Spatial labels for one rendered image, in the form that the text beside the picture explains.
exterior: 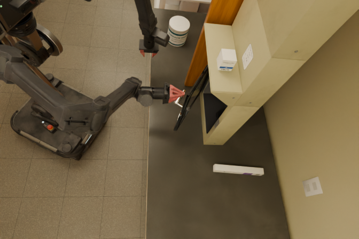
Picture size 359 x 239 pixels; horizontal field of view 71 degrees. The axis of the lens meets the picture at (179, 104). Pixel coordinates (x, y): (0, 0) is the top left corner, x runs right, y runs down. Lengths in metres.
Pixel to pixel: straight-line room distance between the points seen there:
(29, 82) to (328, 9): 0.83
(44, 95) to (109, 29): 2.28
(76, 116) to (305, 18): 0.64
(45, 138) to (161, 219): 1.25
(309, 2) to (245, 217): 1.04
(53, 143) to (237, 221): 1.46
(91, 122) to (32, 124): 1.50
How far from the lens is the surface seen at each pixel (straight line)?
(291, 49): 0.74
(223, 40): 1.01
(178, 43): 1.67
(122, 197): 2.24
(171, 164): 1.33
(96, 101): 0.80
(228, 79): 0.91
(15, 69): 0.97
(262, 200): 1.44
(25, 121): 2.32
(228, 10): 1.10
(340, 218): 1.23
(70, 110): 0.75
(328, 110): 1.22
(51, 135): 2.21
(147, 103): 1.09
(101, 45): 2.91
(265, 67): 0.78
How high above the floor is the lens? 2.22
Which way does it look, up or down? 61 degrees down
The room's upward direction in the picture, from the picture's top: 19 degrees clockwise
